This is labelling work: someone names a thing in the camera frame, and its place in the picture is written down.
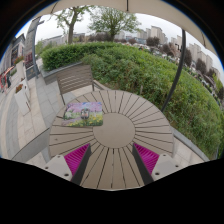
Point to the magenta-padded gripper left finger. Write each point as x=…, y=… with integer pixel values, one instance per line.
x=60, y=165

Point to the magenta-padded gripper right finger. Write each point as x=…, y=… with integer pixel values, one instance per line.
x=163, y=164

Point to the flower print mouse pad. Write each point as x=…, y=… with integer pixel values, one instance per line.
x=71, y=116

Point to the white planter with flowers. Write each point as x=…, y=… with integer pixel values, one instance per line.
x=21, y=101
x=20, y=70

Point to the brown slatted chair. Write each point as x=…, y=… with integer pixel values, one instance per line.
x=75, y=78

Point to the green hedge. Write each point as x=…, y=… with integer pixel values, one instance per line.
x=140, y=73

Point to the dark curved parasol pole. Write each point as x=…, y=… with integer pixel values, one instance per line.
x=178, y=66

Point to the grey sign pillar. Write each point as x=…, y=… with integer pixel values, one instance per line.
x=30, y=46

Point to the distant apartment buildings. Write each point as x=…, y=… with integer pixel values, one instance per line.
x=155, y=32

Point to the thin sparse tree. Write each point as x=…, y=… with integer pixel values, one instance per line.
x=70, y=33

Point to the leafy round tree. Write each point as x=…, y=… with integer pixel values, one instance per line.
x=113, y=21

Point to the beige parasol canopy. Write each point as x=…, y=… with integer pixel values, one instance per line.
x=160, y=8

